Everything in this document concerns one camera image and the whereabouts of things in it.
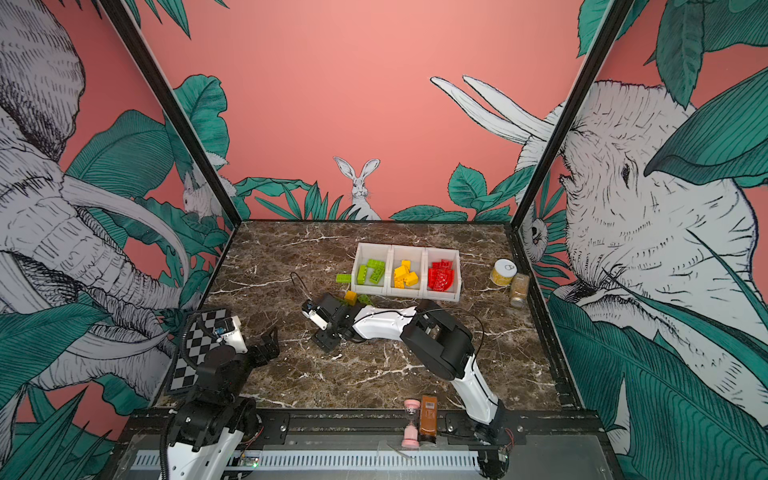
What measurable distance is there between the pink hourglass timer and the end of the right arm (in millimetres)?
254

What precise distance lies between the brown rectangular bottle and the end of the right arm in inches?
10.5

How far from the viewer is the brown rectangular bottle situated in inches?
28.7

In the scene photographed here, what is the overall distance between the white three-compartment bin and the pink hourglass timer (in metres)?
0.32

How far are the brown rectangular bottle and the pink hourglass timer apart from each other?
0.05 feet

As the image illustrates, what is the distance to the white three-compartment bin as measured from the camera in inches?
38.6

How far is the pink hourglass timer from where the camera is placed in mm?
719

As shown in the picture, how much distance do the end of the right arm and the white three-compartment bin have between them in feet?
0.72
